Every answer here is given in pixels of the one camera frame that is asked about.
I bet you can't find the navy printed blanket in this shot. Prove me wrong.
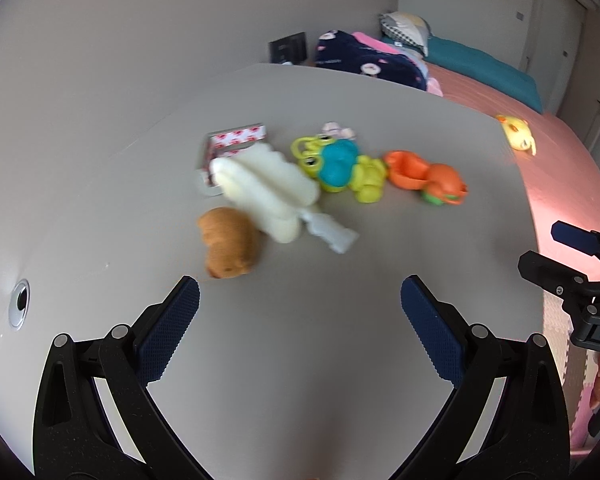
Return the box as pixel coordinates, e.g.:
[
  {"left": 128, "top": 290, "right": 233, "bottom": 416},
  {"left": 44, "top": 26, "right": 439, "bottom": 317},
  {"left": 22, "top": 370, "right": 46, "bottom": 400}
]
[{"left": 314, "top": 30, "right": 428, "bottom": 92}]

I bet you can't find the black wall outlet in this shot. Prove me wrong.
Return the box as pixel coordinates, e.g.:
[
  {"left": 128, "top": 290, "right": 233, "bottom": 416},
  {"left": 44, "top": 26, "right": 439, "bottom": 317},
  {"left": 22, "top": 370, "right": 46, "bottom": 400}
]
[{"left": 268, "top": 32, "right": 308, "bottom": 64}]

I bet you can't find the brown plush toy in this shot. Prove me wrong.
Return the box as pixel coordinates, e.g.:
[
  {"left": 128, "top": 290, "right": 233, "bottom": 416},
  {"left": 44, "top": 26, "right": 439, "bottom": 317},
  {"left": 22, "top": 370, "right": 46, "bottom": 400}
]
[{"left": 196, "top": 206, "right": 261, "bottom": 280}]

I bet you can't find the small pink white toy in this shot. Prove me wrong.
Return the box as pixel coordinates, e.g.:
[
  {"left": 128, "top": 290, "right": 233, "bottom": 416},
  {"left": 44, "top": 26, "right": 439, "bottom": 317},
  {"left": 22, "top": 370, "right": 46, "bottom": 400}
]
[{"left": 321, "top": 121, "right": 357, "bottom": 141}]

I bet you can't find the metal table grommet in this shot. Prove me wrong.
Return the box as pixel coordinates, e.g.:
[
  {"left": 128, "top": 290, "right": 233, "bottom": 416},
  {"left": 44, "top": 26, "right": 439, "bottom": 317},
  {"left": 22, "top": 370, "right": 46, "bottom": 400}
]
[{"left": 8, "top": 280, "right": 31, "bottom": 330}]

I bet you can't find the teal bed sheet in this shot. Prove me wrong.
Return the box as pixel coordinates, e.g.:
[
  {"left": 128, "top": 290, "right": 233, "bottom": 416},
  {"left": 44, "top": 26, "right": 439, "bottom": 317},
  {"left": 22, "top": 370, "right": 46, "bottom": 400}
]
[{"left": 380, "top": 34, "right": 544, "bottom": 114}]

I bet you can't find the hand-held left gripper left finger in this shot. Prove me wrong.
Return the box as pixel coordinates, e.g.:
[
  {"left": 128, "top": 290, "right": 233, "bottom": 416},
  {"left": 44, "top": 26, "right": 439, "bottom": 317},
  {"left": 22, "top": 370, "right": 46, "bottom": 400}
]
[{"left": 32, "top": 275, "right": 201, "bottom": 480}]

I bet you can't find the orange crab toy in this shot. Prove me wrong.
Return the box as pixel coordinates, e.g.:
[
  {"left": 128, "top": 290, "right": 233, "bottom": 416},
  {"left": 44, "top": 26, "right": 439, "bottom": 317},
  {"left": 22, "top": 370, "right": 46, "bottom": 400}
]
[{"left": 383, "top": 150, "right": 469, "bottom": 208}]

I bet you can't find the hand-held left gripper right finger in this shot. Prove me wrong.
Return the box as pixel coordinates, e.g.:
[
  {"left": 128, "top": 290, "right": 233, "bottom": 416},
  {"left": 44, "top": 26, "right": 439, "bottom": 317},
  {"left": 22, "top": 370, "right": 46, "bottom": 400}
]
[{"left": 400, "top": 274, "right": 572, "bottom": 480}]

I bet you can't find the red patterned small box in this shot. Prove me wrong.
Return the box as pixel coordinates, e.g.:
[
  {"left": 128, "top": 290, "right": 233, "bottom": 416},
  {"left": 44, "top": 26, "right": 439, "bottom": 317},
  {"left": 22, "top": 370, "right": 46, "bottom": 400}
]
[{"left": 196, "top": 122, "right": 267, "bottom": 196}]

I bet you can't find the light blue blanket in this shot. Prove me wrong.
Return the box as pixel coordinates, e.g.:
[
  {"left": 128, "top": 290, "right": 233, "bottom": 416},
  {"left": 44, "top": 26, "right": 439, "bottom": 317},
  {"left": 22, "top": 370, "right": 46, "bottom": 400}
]
[{"left": 407, "top": 55, "right": 433, "bottom": 78}]

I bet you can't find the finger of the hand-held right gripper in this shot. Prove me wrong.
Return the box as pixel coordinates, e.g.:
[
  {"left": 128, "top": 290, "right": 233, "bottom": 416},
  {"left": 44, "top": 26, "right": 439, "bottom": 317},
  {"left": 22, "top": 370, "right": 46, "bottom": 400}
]
[
  {"left": 551, "top": 220, "right": 600, "bottom": 267},
  {"left": 518, "top": 251, "right": 597, "bottom": 307}
]

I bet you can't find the white plush toy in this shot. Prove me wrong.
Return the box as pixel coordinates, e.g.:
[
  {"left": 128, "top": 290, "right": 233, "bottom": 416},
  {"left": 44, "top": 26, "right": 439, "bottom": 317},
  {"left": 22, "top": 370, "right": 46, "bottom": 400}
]
[{"left": 208, "top": 143, "right": 322, "bottom": 244}]

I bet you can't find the pale translucent wrapper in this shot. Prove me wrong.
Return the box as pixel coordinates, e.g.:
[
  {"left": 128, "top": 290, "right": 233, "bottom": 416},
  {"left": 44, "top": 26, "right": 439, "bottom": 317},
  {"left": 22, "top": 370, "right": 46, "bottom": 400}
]
[{"left": 300, "top": 209, "right": 360, "bottom": 255}]

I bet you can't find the yellow duck plush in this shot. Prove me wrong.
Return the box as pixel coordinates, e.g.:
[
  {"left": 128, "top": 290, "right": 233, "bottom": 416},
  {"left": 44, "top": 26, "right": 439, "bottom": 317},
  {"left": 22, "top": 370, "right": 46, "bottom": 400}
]
[{"left": 496, "top": 114, "right": 537, "bottom": 156}]

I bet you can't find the checked pillow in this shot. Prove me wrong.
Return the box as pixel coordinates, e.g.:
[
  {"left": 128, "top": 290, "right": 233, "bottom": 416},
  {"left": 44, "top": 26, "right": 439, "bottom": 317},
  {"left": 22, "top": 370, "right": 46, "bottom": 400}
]
[{"left": 378, "top": 11, "right": 432, "bottom": 57}]

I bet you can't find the white door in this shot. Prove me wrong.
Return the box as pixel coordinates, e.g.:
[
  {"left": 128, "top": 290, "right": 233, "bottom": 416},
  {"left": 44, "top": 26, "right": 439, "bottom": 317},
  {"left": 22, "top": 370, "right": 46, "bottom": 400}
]
[{"left": 520, "top": 0, "right": 600, "bottom": 73}]

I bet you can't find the blue yellow turtle toy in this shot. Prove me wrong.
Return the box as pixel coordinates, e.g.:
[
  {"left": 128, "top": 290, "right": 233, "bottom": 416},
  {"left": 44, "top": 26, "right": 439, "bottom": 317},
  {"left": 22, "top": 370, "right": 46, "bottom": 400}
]
[{"left": 290, "top": 132, "right": 387, "bottom": 204}]

